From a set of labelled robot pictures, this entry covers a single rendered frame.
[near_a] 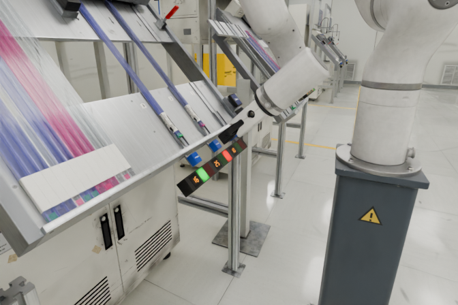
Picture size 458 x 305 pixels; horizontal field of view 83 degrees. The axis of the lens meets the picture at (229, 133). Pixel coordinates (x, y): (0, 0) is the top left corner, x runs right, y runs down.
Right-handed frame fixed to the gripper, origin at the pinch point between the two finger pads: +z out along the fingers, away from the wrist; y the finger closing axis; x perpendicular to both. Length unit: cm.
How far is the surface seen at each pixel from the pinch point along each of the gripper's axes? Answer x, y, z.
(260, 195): -41, 88, 63
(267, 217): -49, 66, 54
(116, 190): 2.6, -34.9, 3.1
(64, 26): 44.3, -19.5, 5.4
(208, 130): 4.9, 1.1, 4.6
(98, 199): 2.8, -38.5, 3.1
